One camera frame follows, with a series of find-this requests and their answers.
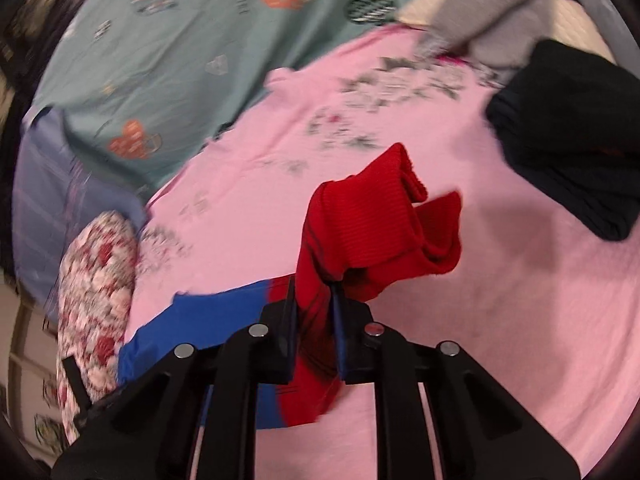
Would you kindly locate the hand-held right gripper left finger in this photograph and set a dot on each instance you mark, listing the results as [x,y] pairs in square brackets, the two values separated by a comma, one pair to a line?
[287,330]

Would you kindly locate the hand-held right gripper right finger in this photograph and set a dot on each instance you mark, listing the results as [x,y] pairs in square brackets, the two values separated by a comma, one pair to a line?
[350,345]

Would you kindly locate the blue and red pants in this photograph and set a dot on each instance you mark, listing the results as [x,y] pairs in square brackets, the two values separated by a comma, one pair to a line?
[370,220]

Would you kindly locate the pink floral bed sheet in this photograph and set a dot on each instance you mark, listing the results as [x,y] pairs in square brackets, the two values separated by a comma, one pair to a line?
[500,320]

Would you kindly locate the red floral quilt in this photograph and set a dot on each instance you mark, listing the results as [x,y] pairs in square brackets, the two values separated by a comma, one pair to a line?
[97,280]

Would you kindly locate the white panelled furniture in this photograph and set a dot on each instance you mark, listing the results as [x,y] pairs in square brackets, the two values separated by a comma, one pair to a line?
[30,360]

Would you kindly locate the blue-grey plaid sheet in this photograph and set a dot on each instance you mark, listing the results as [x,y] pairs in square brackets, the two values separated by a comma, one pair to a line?
[55,180]

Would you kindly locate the black garment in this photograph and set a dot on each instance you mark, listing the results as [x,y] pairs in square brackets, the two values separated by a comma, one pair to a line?
[575,140]

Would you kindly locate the teal heart print sheet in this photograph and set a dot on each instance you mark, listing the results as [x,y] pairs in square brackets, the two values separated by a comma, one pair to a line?
[200,35]

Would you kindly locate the grey garment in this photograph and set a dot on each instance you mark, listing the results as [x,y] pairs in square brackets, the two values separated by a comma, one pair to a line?
[500,15]

